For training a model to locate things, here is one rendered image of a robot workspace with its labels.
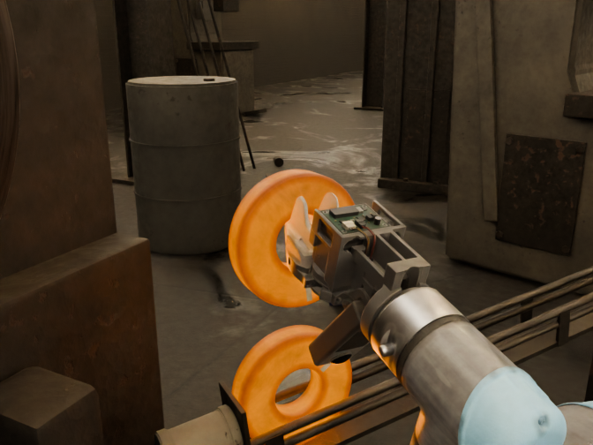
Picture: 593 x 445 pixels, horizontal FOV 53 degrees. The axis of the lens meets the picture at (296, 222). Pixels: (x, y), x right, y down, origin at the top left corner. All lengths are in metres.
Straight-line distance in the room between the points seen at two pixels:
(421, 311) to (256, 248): 0.22
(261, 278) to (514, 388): 0.31
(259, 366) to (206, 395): 1.34
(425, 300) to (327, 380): 0.31
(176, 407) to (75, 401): 1.39
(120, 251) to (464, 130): 2.35
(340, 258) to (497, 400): 0.19
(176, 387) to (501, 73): 1.88
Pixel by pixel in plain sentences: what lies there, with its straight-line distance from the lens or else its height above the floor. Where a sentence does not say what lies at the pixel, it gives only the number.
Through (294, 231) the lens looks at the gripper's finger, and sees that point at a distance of 0.64.
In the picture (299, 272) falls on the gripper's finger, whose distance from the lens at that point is 0.59.
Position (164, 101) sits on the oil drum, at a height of 0.80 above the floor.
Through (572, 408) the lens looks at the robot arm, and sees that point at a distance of 0.62.
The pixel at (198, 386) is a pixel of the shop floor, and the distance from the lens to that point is 2.10.
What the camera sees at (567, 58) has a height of 1.02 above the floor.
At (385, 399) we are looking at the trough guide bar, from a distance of 0.83.
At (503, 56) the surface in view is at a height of 1.02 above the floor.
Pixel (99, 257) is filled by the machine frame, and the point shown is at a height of 0.87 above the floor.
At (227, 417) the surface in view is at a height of 0.70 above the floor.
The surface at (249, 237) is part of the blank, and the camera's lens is 0.64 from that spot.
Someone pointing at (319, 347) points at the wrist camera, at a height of 0.83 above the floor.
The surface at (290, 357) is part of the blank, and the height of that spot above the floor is 0.76.
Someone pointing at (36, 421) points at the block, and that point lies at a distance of 0.61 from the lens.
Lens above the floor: 1.13
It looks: 18 degrees down
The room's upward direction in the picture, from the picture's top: straight up
